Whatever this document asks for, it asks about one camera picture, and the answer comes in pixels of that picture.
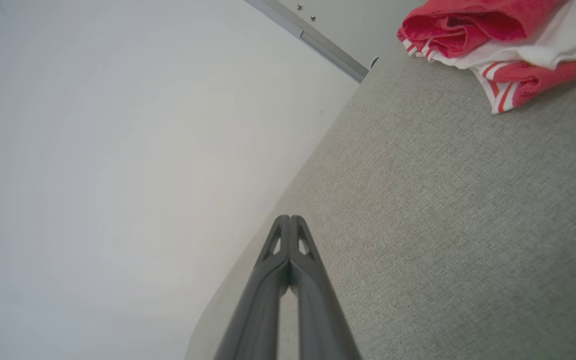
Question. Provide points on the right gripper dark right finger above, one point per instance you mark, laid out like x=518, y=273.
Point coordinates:
x=318, y=310

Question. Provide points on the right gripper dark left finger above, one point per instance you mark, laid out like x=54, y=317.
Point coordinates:
x=258, y=310

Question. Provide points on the red basketball jersey white sleeves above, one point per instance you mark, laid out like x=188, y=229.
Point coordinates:
x=473, y=30

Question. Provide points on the grey metal door frame strip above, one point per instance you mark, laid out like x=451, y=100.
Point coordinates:
x=318, y=42

